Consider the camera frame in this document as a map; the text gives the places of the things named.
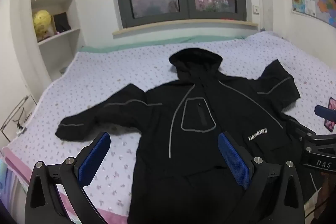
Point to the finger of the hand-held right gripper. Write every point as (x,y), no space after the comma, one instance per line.
(299,127)
(325,112)

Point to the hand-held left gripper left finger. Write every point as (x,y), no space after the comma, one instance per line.
(94,161)

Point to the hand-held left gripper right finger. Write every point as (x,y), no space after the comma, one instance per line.
(233,161)

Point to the black hooded jacket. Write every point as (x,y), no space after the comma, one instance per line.
(223,106)

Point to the pink phone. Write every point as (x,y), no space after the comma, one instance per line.
(331,108)

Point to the bed with floral sheet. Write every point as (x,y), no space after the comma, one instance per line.
(105,77)

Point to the black box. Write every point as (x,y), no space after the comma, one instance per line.
(61,22)

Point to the yellow plush toy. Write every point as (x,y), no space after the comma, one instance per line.
(41,23)

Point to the white bookshelf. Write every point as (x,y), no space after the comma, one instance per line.
(74,14)

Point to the white wall outlet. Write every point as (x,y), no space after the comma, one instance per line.
(256,9)

